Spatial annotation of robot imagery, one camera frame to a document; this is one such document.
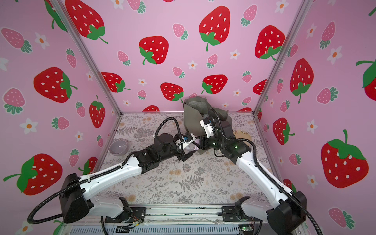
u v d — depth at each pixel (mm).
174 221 731
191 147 726
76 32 768
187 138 601
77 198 389
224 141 556
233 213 743
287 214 379
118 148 978
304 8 692
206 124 650
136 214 742
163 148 555
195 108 901
